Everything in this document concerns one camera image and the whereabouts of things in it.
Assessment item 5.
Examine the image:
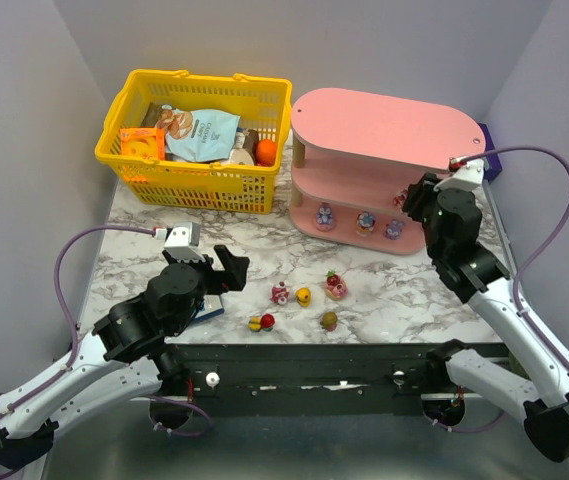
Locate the pink strawberry bear toy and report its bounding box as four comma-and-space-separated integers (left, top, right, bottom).
393, 189, 408, 209

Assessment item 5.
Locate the small purple bunny toy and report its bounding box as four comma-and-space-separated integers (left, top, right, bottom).
384, 219, 405, 241

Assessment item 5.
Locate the purple bunny cup toy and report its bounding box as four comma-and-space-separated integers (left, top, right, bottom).
356, 211, 376, 237

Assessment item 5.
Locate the purple bunny donut toy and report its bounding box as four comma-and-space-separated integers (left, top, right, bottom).
314, 203, 336, 232

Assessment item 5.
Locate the strawberry tart toy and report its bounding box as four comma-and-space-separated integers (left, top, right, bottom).
325, 270, 348, 300

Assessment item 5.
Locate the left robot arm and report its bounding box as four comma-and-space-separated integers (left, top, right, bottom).
0, 245, 250, 473

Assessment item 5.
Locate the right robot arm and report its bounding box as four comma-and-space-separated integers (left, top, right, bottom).
402, 173, 569, 462

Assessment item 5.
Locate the purple box behind shelf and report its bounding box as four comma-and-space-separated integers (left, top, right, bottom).
479, 123, 503, 182

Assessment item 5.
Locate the pink three-tier shelf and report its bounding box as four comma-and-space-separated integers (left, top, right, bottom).
289, 88, 485, 255

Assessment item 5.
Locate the blue boxed product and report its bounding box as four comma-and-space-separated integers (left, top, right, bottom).
195, 295, 225, 322

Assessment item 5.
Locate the red yellow mushroom toy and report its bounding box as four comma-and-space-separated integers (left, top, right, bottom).
248, 314, 276, 332

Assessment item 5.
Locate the yellow duck toy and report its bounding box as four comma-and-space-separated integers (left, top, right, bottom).
295, 287, 312, 307

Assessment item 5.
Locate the olive brown round toy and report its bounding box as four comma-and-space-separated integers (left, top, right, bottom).
320, 311, 338, 332

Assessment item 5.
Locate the white round container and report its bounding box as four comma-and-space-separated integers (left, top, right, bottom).
224, 147, 255, 166

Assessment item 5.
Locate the orange fruit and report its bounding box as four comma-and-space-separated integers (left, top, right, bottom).
255, 139, 278, 167

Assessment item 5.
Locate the light blue snack bag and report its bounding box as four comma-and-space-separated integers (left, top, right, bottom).
159, 104, 240, 163

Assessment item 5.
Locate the orange snack box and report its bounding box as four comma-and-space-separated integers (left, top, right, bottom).
119, 127, 165, 161

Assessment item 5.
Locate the yellow plastic shopping basket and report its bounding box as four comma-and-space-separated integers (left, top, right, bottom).
94, 69, 292, 214

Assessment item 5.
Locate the dark brown packet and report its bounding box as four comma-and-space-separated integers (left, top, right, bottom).
140, 103, 163, 128

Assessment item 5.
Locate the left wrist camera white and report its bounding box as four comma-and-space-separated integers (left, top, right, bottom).
153, 221, 205, 264

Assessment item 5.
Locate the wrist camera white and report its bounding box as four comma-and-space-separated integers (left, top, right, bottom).
153, 221, 205, 264
434, 157, 484, 192

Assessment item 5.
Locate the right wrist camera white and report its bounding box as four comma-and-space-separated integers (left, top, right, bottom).
434, 157, 484, 192

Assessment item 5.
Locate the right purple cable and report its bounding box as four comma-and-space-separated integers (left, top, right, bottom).
447, 145, 569, 471

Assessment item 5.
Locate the purple cable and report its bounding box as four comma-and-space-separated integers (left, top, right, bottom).
0, 224, 165, 479
447, 145, 569, 471

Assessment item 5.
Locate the black mounting rail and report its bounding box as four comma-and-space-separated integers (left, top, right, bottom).
148, 342, 510, 419

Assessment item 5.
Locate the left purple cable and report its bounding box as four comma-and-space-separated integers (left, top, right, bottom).
0, 224, 165, 479

